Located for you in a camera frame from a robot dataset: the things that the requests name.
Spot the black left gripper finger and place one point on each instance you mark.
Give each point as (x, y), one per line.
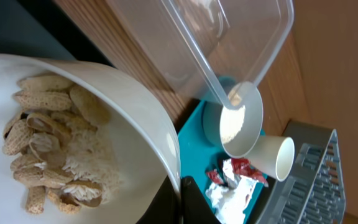
(194, 207)

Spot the white ceramic bowl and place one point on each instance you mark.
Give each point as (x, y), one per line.
(143, 138)

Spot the grey bowl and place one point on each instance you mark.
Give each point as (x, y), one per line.
(235, 131)

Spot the grey dishwasher rack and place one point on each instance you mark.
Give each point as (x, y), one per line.
(314, 190)

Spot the crumpled white napkin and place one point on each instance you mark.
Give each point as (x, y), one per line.
(229, 204)

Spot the teal plastic tray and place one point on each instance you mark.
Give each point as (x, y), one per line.
(198, 155)

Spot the red foil wrapper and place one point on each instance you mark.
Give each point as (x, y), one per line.
(233, 170)

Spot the white paper cup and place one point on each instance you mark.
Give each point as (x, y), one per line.
(273, 155)

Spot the rice and peanut shells pile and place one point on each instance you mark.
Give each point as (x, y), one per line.
(60, 143)

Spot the clear plastic bin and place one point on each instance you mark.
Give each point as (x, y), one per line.
(209, 49)

